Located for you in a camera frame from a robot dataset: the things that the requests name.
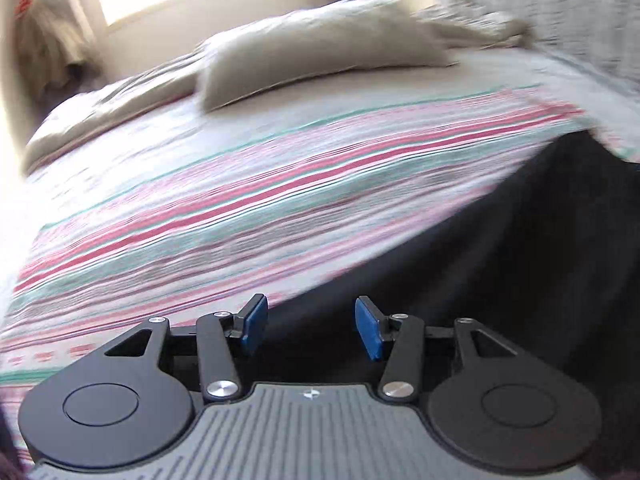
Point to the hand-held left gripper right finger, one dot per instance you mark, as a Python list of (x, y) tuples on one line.
[(367, 327)]

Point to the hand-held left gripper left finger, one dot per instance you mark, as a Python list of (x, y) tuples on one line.
[(255, 322)]

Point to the black pants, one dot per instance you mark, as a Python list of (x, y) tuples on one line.
[(500, 240)]

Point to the bed with striped patterned sheet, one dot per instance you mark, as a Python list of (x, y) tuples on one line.
[(200, 200)]

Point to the beige duvet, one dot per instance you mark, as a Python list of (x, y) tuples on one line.
[(105, 110)]

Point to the beige pillow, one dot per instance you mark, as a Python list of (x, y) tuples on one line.
[(320, 50)]

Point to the hanging olive jacket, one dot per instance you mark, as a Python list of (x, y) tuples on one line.
[(50, 45)]

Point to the grey curtain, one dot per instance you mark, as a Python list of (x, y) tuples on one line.
[(565, 5)]

